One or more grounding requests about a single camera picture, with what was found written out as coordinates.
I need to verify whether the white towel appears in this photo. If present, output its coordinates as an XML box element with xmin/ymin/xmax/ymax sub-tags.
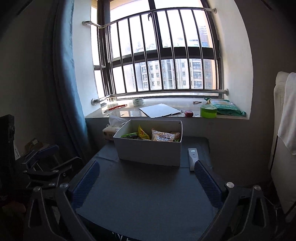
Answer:
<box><xmin>277</xmin><ymin>72</ymin><xmax>296</xmax><ymax>156</ymax></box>

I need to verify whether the brown cardboard box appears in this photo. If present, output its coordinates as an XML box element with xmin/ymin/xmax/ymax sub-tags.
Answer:
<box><xmin>14</xmin><ymin>138</ymin><xmax>50</xmax><ymax>160</ymax></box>

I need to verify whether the steel window guard rail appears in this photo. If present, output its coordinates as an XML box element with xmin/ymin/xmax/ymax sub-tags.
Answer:
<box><xmin>82</xmin><ymin>7</ymin><xmax>229</xmax><ymax>106</ymax></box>

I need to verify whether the yellow red snack packet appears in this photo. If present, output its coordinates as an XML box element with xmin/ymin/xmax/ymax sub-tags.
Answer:
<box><xmin>138</xmin><ymin>125</ymin><xmax>151</xmax><ymax>141</ymax></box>

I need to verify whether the white tissue pack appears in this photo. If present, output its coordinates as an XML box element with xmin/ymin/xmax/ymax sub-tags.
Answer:
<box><xmin>102</xmin><ymin>115</ymin><xmax>129</xmax><ymax>141</ymax></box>

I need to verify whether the green round jar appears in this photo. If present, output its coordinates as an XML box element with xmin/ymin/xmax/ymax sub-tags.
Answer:
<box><xmin>200</xmin><ymin>104</ymin><xmax>218</xmax><ymax>118</ymax></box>

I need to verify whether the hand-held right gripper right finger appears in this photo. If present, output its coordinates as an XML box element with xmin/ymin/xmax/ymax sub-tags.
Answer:
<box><xmin>194</xmin><ymin>160</ymin><xmax>271</xmax><ymax>241</ymax></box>

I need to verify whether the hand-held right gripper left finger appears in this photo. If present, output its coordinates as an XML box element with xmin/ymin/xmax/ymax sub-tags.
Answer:
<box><xmin>23</xmin><ymin>160</ymin><xmax>101</xmax><ymax>241</ymax></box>

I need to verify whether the apartment building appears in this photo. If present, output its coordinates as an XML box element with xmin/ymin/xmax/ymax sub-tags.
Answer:
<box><xmin>134</xmin><ymin>58</ymin><xmax>213</xmax><ymax>91</ymax></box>

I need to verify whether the white remote control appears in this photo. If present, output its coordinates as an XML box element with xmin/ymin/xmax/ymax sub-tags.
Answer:
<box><xmin>187</xmin><ymin>148</ymin><xmax>200</xmax><ymax>171</ymax></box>

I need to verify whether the silver beige snack packet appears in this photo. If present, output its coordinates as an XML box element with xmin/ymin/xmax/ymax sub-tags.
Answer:
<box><xmin>151</xmin><ymin>129</ymin><xmax>175</xmax><ymax>142</ymax></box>

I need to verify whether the dark window frame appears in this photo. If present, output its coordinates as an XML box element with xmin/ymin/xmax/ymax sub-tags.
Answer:
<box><xmin>91</xmin><ymin>0</ymin><xmax>222</xmax><ymax>98</ymax></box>

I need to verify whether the blue curtain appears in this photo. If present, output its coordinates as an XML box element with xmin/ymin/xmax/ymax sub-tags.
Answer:
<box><xmin>52</xmin><ymin>0</ymin><xmax>93</xmax><ymax>160</ymax></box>

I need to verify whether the white cardboard sheet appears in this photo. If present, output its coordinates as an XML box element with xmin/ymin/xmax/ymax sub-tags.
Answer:
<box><xmin>139</xmin><ymin>103</ymin><xmax>183</xmax><ymax>118</ymax></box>

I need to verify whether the black box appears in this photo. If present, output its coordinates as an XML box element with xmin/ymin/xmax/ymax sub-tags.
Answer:
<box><xmin>0</xmin><ymin>114</ymin><xmax>15</xmax><ymax>186</ymax></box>

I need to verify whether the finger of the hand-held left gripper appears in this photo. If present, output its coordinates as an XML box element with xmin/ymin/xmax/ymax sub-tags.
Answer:
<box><xmin>25</xmin><ymin>145</ymin><xmax>60</xmax><ymax>168</ymax></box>
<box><xmin>23</xmin><ymin>157</ymin><xmax>82</xmax><ymax>184</ymax></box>

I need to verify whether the green plastic bag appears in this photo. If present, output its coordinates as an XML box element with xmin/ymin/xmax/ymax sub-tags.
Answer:
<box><xmin>205</xmin><ymin>98</ymin><xmax>247</xmax><ymax>117</ymax></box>

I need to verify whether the white cardboard box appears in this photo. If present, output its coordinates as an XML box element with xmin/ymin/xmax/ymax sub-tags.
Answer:
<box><xmin>113</xmin><ymin>119</ymin><xmax>184</xmax><ymax>167</ymax></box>

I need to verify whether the red-handled tool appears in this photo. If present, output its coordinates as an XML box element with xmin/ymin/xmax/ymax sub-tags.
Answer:
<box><xmin>103</xmin><ymin>104</ymin><xmax>128</xmax><ymax>113</ymax></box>

